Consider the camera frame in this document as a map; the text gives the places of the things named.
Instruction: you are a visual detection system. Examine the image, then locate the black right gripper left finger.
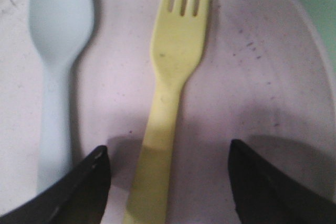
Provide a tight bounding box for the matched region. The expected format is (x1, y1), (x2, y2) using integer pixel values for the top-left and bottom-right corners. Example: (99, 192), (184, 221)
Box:
(1, 145), (111, 223)

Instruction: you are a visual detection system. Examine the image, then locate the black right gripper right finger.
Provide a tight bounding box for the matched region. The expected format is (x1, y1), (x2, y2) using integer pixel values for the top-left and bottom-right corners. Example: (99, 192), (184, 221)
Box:
(228, 140), (335, 223)

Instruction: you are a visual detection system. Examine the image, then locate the yellow plastic fork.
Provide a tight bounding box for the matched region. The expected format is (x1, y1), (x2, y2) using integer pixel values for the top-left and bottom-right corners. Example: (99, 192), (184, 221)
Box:
(123, 0), (210, 223)

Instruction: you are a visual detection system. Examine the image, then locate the beige round plate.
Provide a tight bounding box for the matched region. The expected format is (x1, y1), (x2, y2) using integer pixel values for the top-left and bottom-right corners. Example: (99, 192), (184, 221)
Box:
(1, 0), (335, 223)

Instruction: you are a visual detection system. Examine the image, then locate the light blue plastic spoon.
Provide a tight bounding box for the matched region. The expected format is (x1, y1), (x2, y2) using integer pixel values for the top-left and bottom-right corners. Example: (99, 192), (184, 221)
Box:
(28, 0), (94, 193)

